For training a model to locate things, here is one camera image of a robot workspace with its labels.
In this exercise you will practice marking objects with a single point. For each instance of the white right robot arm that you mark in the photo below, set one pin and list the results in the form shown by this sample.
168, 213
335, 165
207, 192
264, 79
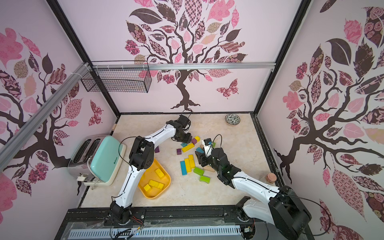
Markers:
279, 206

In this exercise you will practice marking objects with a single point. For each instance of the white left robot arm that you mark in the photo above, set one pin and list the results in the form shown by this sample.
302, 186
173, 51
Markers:
141, 157

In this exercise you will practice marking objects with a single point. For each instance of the mint green toaster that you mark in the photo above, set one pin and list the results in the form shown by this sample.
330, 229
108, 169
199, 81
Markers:
97, 160

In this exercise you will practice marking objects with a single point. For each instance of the green block lower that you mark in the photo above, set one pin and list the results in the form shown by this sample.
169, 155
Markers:
205, 179

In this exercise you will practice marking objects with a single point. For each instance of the yellow plastic tray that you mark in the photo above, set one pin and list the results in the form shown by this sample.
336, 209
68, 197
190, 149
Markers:
150, 174

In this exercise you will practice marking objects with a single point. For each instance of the teal long block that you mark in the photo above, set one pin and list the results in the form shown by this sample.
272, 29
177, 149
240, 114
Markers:
183, 168

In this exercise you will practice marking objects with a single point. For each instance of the teal small block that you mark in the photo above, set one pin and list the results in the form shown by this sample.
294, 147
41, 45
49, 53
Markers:
200, 150

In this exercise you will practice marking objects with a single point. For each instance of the black wire basket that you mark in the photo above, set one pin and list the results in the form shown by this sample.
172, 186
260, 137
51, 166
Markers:
118, 77

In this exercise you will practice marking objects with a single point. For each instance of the green block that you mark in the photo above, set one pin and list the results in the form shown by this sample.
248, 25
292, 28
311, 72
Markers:
199, 171
205, 179

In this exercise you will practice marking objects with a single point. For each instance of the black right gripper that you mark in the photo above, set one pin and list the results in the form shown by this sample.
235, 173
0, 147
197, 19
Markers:
202, 156

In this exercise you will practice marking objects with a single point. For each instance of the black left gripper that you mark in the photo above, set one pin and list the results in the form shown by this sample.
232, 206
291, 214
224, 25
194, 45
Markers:
187, 140

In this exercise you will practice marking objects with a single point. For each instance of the glass jar pink lid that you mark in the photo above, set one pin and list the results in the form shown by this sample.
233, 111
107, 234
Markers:
269, 179

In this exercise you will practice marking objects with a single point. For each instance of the white cable duct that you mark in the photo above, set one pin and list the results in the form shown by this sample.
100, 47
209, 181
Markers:
154, 232

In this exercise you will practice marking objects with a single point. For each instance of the patterned ceramic bowl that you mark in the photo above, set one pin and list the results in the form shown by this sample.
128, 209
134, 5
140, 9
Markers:
232, 119

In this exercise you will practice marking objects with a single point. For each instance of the yellow rectangular block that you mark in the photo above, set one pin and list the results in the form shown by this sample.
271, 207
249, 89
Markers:
160, 173

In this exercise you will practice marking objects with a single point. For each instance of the aluminium frame rail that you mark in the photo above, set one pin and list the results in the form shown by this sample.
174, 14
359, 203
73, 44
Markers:
13, 146

